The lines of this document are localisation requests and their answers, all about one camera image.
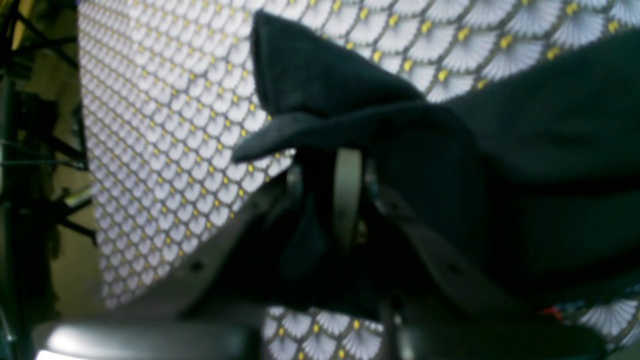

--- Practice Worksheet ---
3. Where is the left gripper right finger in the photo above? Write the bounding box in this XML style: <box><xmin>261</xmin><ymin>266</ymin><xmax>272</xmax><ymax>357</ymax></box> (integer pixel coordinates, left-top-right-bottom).
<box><xmin>333</xmin><ymin>148</ymin><xmax>606</xmax><ymax>360</ymax></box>

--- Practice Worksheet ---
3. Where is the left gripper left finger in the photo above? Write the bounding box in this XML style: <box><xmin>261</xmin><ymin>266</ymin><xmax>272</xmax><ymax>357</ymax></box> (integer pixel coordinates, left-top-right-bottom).
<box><xmin>36</xmin><ymin>165</ymin><xmax>314</xmax><ymax>360</ymax></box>

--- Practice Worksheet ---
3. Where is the dark navy T-shirt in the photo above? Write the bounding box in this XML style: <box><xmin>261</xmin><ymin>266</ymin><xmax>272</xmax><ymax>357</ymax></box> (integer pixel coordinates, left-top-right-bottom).
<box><xmin>232</xmin><ymin>12</ymin><xmax>639</xmax><ymax>316</ymax></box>

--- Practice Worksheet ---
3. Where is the fan-patterned tablecloth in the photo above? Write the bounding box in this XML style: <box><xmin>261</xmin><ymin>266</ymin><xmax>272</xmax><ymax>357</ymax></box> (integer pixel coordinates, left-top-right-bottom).
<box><xmin>78</xmin><ymin>0</ymin><xmax>639</xmax><ymax>360</ymax></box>

